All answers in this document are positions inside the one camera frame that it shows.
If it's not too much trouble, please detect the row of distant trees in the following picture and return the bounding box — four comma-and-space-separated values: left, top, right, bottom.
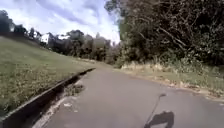
0, 9, 122, 65

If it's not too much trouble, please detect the dry grass verge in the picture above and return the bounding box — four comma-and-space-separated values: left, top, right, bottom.
116, 59, 224, 99

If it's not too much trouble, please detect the wood of tall trees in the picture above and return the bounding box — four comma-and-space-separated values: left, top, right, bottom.
104, 0, 224, 69

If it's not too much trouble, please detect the grey asphalt path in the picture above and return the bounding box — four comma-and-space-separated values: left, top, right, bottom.
32, 67, 224, 128

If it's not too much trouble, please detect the grass slope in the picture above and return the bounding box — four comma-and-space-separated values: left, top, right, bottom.
0, 35, 101, 118

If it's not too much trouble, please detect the concrete kerb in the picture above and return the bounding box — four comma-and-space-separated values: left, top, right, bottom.
0, 67, 97, 128

